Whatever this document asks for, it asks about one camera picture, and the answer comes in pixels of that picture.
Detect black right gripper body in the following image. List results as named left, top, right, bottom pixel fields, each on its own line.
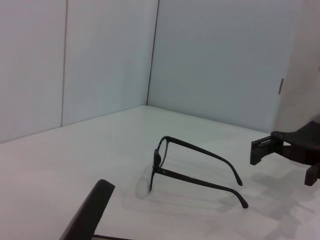
left=284, top=119, right=320, bottom=167

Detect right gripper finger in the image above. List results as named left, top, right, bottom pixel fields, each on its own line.
left=249, top=130, right=301, bottom=166
left=304, top=161, right=320, bottom=186

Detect black glasses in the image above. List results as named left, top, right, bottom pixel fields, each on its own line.
left=149, top=135, right=250, bottom=210

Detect black glasses case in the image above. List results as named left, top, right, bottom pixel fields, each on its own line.
left=58, top=178, right=132, bottom=240

